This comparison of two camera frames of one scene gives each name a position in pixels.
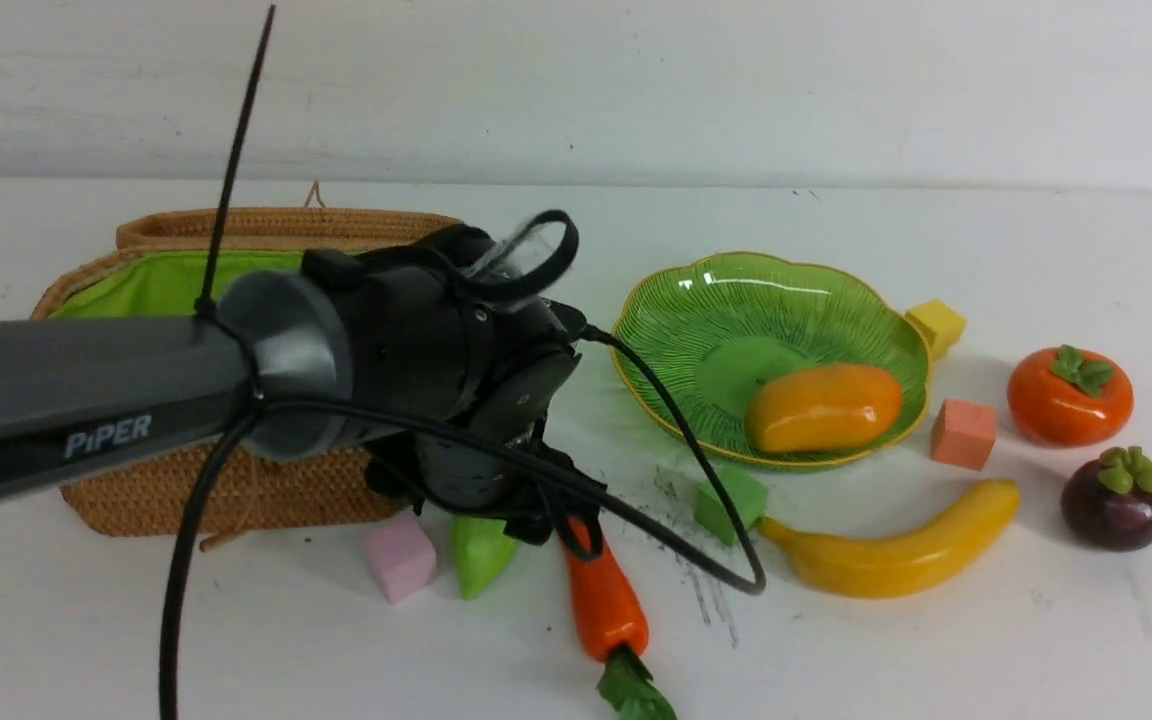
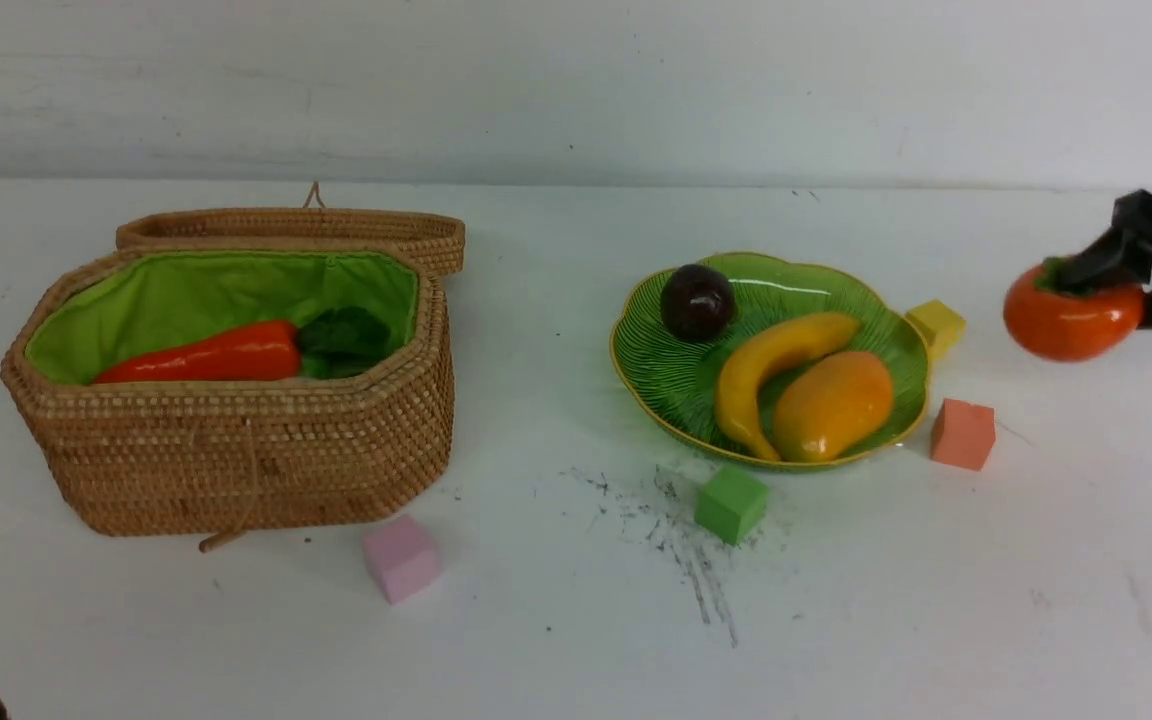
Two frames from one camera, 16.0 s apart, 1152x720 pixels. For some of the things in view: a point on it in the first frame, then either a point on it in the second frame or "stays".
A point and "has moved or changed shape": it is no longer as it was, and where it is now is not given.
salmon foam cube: (963, 434) stays
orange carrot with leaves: (610, 627) has moved or changed shape
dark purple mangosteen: (1116, 501) → (698, 302)
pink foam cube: (401, 556) stays
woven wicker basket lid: (277, 229) stays
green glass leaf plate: (719, 327) stays
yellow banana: (889, 568) → (745, 370)
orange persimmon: (1066, 398) → (1052, 316)
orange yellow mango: (817, 407) has moved or changed shape
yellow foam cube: (941, 326) stays
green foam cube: (747, 496) stays
